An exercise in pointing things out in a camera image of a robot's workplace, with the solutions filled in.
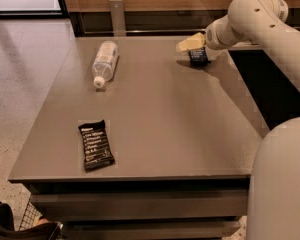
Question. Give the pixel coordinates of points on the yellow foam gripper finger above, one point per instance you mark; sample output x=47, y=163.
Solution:
x=193, y=42

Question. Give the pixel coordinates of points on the dark blue rxbar wrapper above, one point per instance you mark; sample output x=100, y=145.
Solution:
x=198, y=57

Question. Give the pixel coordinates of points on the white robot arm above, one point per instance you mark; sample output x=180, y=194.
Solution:
x=267, y=52

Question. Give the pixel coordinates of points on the black rxbar wrapper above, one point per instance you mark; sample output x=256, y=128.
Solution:
x=96, y=148

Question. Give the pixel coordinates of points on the clear plastic water bottle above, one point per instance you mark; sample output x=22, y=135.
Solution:
x=104, y=64

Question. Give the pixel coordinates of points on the grey table drawer front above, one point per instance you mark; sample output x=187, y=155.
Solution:
x=142, y=205

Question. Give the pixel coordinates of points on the black chair seat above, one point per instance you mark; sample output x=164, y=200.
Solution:
x=45, y=231

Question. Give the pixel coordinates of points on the left metal wall bracket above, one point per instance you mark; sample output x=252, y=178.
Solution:
x=118, y=18

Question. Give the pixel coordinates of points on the wire mesh basket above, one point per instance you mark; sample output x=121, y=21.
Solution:
x=29, y=215

